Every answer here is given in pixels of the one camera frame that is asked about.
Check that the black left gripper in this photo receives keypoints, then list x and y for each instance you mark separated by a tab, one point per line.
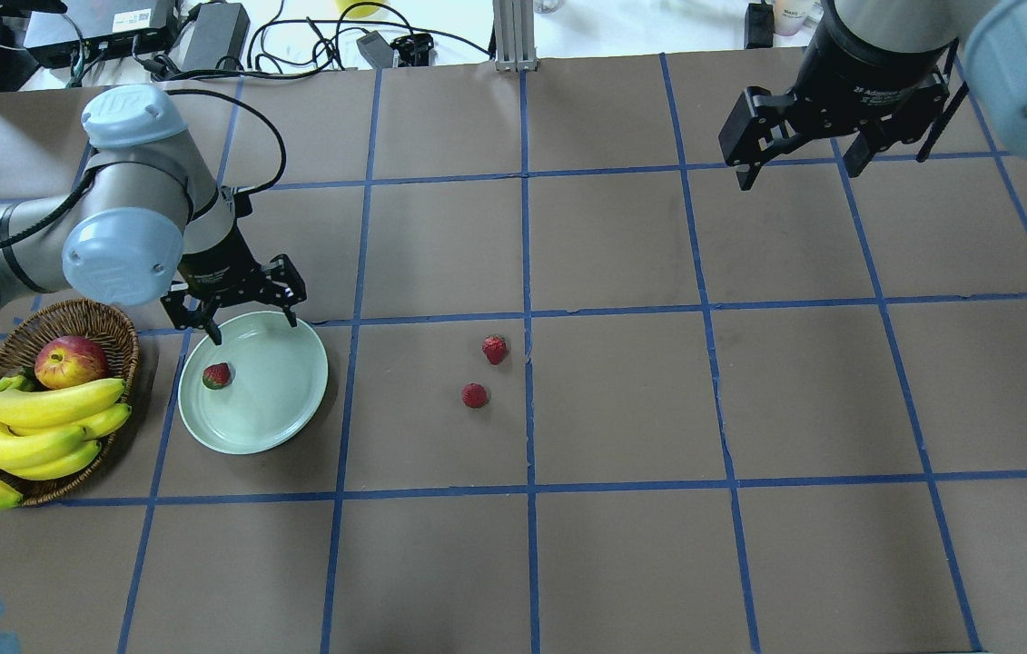
224	266

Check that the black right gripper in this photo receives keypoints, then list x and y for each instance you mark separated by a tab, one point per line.
867	80

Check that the strawberry with side leaf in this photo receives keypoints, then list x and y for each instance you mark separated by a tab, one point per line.
217	376

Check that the round red strawberry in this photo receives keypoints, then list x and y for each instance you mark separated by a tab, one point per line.
474	395

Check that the strawberry with green cap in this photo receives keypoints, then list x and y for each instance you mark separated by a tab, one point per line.
495	349

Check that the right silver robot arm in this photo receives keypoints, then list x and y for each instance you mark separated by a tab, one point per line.
887	73

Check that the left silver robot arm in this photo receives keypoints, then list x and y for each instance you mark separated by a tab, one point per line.
146	222

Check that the pale green plate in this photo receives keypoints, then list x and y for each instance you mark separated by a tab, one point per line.
280	375

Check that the red apple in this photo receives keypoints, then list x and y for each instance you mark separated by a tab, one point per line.
70	361

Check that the yellow banana bunch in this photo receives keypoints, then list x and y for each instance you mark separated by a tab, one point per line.
52	439

